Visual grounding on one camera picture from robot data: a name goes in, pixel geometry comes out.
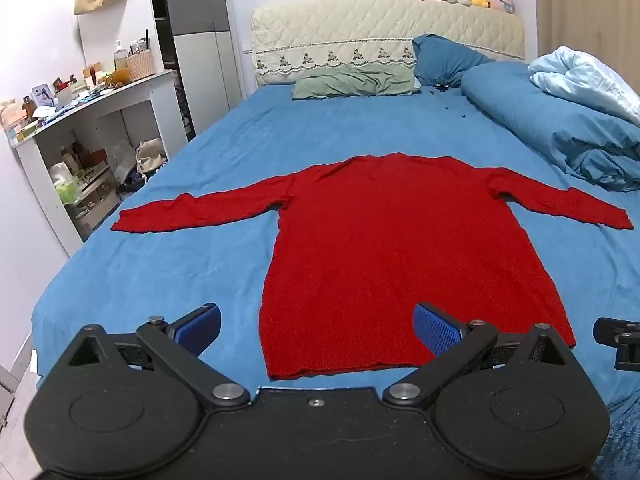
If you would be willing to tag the clear pump bottle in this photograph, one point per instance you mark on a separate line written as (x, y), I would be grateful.
(120, 57)

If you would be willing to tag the cream quilted headboard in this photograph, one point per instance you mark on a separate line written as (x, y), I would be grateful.
(350, 25)

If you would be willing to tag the red knit sweater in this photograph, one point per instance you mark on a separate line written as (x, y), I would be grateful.
(400, 260)

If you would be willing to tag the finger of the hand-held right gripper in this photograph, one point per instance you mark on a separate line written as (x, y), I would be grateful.
(620, 335)

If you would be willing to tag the blue textured rug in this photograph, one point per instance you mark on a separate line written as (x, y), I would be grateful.
(622, 440)

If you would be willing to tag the white bag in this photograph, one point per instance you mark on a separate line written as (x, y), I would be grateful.
(150, 157)

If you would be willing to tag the woven basket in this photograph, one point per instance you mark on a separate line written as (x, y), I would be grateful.
(141, 65)

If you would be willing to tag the green pillow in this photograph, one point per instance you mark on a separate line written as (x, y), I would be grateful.
(345, 82)

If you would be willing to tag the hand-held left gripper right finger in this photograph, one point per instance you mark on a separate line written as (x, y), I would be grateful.
(435, 330)

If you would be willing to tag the light blue blanket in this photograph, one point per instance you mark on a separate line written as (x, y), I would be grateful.
(585, 77)

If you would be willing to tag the beige curtain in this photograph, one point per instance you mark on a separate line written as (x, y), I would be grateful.
(585, 0)

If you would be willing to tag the small dark hair clip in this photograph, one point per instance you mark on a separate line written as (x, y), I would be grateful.
(441, 87)

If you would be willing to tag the blue duvet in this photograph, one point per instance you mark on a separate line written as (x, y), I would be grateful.
(540, 120)

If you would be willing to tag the brown stuffed toy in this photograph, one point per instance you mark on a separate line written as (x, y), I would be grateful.
(121, 77)

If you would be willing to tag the blue picture card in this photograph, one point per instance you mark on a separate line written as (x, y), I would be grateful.
(43, 96)

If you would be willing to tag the white desk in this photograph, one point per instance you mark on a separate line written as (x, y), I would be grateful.
(145, 95)

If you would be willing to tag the green tissue pack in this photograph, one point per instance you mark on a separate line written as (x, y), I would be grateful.
(66, 191)

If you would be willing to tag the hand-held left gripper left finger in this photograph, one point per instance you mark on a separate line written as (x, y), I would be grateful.
(200, 324)

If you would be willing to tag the white and grey wardrobe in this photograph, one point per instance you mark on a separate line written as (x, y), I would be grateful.
(200, 35)

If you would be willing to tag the blue pillow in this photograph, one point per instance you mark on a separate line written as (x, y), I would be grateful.
(445, 60)

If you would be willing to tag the bed with blue sheet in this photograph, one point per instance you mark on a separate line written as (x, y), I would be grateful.
(240, 130)

